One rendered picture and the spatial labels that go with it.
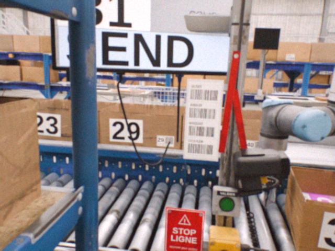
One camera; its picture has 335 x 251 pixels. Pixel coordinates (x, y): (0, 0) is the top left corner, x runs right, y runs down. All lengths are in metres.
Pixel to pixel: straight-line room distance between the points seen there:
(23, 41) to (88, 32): 6.69
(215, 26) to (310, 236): 0.64
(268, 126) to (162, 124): 0.53
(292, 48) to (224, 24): 5.22
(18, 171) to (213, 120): 0.50
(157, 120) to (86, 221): 1.02
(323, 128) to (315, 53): 5.22
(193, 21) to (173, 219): 0.51
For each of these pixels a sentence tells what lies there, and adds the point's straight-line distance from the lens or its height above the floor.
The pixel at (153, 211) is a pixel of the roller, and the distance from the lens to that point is 1.11.
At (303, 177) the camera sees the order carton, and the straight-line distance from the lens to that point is 1.21.
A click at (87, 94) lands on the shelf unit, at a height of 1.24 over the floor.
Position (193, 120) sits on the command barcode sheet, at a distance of 0.71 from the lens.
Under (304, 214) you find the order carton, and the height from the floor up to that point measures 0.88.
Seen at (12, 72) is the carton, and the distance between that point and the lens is 6.85.
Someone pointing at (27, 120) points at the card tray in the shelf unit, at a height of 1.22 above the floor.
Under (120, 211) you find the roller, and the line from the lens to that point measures 1.13.
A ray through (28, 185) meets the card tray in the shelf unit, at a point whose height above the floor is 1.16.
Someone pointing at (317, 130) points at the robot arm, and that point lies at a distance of 0.90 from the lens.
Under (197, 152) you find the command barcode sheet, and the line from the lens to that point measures 0.73.
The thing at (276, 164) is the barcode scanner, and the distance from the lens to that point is 0.69.
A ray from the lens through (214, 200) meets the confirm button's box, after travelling 0.74.
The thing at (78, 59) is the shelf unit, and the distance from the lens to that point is 0.31.
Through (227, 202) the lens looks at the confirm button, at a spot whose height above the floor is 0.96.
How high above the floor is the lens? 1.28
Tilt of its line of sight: 12 degrees down
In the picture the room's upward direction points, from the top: 2 degrees clockwise
